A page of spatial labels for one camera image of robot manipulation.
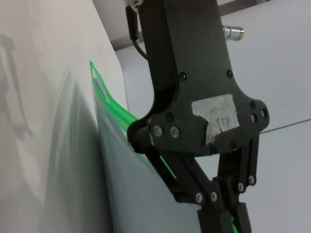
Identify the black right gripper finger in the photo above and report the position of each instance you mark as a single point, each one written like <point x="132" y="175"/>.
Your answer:
<point x="250" y="165"/>
<point x="189" y="179"/>

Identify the clear document bag green zipper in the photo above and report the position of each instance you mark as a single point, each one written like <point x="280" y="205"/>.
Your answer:
<point x="122" y="114"/>

